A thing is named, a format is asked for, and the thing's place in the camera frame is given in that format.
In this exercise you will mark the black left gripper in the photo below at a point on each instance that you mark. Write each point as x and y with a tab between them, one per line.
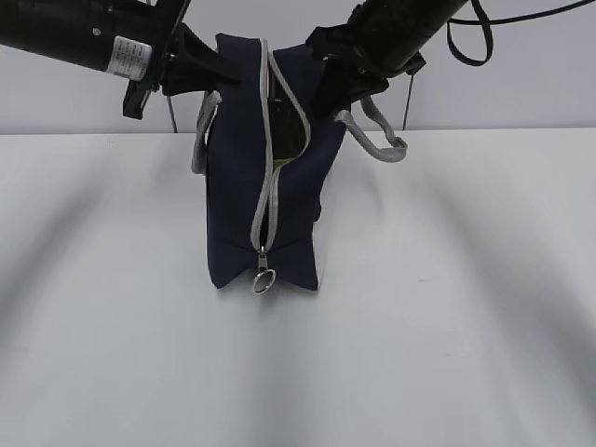
152	46

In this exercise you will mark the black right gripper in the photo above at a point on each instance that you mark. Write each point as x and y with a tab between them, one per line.
380	40

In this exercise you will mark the navy blue lunch bag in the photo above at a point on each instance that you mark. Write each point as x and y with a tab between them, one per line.
265	157

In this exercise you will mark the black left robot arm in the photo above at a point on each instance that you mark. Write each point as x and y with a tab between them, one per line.
74	31

